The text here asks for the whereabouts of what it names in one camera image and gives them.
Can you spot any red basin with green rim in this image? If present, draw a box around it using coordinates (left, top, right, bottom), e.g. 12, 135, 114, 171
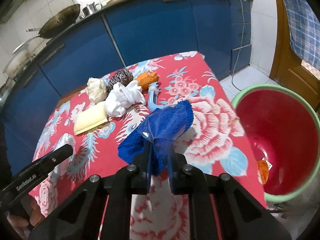
230, 84, 320, 203

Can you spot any metal long pan handle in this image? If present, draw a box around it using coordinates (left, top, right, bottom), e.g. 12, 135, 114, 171
12, 36, 40, 55

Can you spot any white power cable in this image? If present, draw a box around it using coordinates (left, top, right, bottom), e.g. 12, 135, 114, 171
231, 0, 247, 90

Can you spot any blue plaid curtain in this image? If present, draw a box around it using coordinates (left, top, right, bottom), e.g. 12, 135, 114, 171
277, 0, 320, 67

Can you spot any cream cloth ball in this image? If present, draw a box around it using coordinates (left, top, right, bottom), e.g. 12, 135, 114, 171
87, 77, 108, 103

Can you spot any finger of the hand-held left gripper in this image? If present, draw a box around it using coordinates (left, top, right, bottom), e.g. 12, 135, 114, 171
37, 144, 74, 173

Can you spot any pale yellow sponge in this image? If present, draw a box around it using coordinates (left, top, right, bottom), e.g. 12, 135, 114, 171
74, 102, 108, 135

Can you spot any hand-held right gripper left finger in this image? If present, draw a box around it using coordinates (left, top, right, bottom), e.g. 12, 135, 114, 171
27, 141, 153, 240

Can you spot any blue knitted cloth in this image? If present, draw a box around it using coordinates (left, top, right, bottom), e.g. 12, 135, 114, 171
117, 100, 194, 177

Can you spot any wooden table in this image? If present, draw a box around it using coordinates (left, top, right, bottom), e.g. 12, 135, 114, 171
59, 85, 88, 103

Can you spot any metal kettle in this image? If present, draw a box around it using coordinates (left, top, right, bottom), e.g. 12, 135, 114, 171
82, 2, 102, 17

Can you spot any red floral tablecloth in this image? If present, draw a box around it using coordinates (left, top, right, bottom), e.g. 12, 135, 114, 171
29, 51, 269, 240

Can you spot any light blue plastic brush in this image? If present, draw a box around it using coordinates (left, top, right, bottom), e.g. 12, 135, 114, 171
147, 82, 167, 112

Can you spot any white cooking pot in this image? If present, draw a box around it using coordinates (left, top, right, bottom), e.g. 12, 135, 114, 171
2, 50, 30, 74

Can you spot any black wok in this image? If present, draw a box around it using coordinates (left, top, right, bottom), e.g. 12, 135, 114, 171
26, 4, 81, 39

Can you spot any white crumpled cloth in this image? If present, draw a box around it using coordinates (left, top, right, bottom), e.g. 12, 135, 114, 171
105, 81, 147, 117

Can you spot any person's left hand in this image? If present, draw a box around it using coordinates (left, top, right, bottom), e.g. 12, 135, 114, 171
5, 196, 42, 233

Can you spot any blue lower kitchen cabinet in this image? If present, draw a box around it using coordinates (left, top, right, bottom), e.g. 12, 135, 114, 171
0, 0, 253, 170

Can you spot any orange wrapper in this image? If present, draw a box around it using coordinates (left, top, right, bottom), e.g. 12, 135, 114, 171
257, 159, 272, 183

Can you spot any wooden door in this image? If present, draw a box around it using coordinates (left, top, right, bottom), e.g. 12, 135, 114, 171
269, 0, 320, 95

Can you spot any steel wool scourer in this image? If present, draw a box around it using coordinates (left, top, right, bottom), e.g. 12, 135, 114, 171
106, 69, 134, 93

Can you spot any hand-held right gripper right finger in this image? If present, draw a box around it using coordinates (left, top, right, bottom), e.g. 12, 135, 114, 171
167, 152, 293, 240

